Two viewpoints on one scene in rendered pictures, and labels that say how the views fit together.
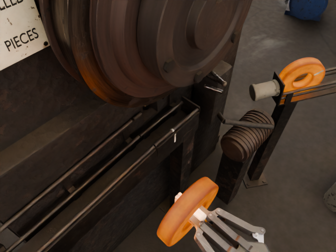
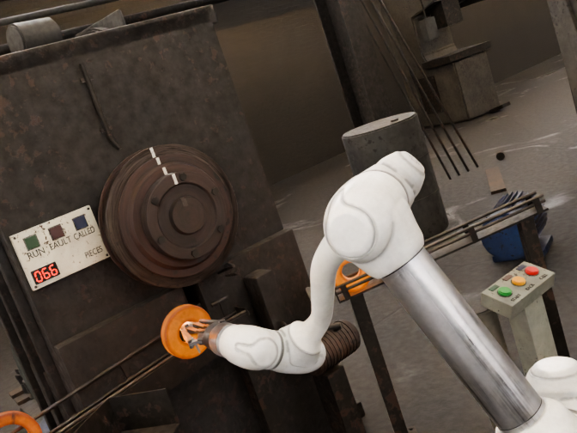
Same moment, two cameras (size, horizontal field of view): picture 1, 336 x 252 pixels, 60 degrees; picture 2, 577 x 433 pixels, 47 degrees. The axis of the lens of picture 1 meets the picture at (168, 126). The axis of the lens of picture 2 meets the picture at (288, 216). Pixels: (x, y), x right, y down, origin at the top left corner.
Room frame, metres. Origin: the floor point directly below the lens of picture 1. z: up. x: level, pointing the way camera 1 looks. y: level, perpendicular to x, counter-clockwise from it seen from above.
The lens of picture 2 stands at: (-1.46, -0.84, 1.42)
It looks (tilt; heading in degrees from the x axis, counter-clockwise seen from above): 11 degrees down; 13
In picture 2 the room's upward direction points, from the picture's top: 19 degrees counter-clockwise
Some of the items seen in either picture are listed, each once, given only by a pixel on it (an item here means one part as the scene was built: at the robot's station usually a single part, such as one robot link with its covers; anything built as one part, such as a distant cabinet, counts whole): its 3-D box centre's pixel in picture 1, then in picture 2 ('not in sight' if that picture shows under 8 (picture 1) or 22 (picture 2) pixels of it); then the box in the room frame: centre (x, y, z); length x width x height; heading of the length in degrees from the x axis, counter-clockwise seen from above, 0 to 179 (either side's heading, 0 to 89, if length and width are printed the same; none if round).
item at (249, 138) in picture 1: (238, 161); (346, 396); (0.70, -0.32, 0.27); 0.22 x 0.13 x 0.53; 137
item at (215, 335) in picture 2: not in sight; (227, 339); (0.08, -0.21, 0.83); 0.09 x 0.06 x 0.09; 137
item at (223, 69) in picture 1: (209, 90); (267, 302); (0.73, -0.14, 0.68); 0.11 x 0.08 x 0.24; 47
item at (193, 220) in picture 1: (193, 225); not in sight; (0.20, -0.05, 0.84); 0.05 x 0.03 x 0.01; 47
